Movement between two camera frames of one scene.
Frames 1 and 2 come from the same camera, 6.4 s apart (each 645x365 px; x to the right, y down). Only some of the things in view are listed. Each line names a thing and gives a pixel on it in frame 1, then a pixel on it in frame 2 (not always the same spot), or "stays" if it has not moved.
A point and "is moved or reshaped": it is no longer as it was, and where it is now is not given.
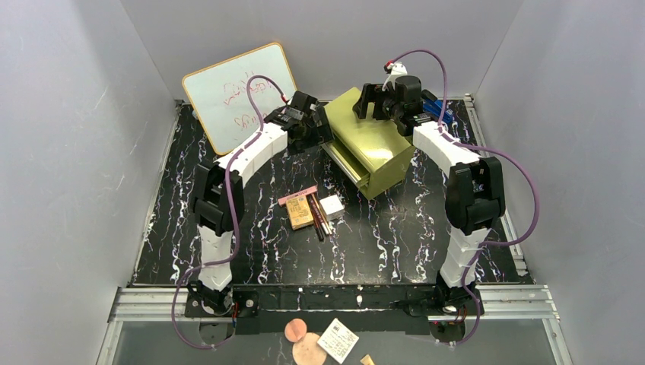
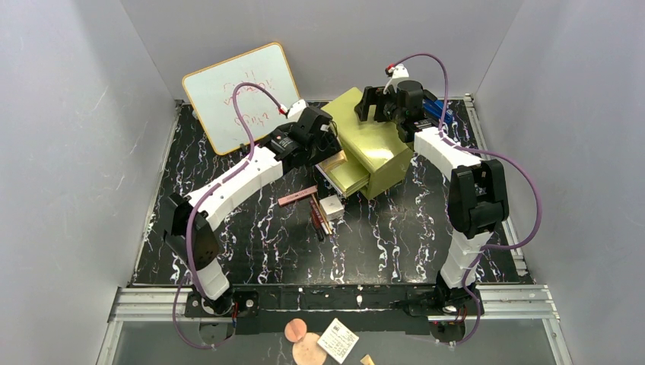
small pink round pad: (295, 330) stays
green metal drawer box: (373, 152) is moved or reshaped
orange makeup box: (300, 213) -> (328, 164)
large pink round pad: (309, 351) stays
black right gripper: (375, 100) stays
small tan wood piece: (366, 360) stays
